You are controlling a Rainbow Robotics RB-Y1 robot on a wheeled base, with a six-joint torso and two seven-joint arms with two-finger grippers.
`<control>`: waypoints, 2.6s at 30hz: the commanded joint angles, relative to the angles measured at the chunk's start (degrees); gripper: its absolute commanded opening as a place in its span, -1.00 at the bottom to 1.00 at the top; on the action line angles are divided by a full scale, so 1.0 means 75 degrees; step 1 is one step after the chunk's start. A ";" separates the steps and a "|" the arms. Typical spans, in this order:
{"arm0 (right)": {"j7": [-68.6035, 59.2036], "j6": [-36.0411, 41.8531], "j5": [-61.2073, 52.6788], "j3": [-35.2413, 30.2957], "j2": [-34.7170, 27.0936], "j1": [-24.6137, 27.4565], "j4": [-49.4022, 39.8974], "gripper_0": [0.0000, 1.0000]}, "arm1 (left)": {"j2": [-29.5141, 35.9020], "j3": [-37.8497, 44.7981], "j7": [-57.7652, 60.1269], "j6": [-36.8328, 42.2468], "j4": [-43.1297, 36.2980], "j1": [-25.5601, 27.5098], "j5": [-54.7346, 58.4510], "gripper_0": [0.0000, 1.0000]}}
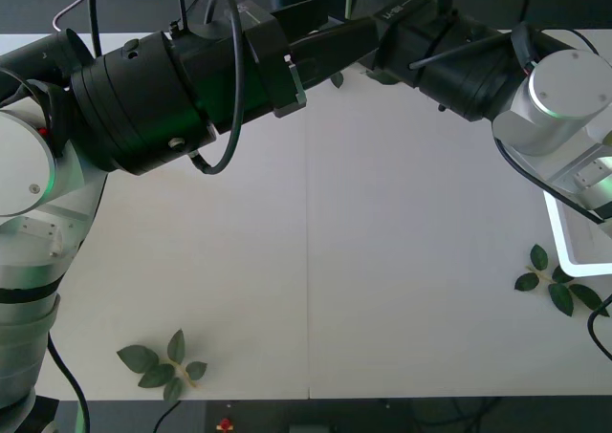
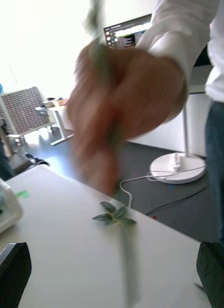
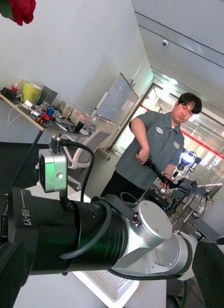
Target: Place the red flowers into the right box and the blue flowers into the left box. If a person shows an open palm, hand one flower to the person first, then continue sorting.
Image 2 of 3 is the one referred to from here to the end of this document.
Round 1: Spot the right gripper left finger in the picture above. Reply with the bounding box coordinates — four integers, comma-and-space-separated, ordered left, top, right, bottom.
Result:
0, 242, 32, 308

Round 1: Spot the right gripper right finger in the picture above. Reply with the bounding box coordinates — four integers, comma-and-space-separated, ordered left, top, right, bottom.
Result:
196, 241, 224, 308

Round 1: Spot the red rose with green leaves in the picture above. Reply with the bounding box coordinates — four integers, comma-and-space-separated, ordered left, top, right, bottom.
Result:
82, 0, 141, 308

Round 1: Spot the person's hand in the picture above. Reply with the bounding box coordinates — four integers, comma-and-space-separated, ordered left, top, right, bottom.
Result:
67, 44, 187, 195

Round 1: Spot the shallow white box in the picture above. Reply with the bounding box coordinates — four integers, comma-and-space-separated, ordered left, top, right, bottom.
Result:
0, 175, 24, 237

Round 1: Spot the white round floor stand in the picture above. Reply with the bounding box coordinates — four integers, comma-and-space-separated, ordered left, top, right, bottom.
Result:
149, 105, 207, 185

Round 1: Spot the loose green leaf twig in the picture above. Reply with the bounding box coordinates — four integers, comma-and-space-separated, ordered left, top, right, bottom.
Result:
92, 201, 137, 227

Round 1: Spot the white desk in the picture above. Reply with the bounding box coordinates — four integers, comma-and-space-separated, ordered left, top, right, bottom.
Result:
35, 98, 76, 146

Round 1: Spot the chair with woven back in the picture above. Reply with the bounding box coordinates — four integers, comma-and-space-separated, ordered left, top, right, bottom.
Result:
0, 86, 53, 145

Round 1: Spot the person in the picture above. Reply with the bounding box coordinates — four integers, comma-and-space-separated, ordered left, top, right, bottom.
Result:
135, 0, 224, 244

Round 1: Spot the large screen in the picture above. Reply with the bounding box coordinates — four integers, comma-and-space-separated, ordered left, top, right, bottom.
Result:
103, 13, 153, 49

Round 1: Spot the black floor cable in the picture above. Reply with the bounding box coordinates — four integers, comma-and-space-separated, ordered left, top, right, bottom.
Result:
145, 184, 210, 216

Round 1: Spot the white cable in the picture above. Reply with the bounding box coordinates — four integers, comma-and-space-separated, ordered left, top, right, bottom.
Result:
119, 165, 206, 209

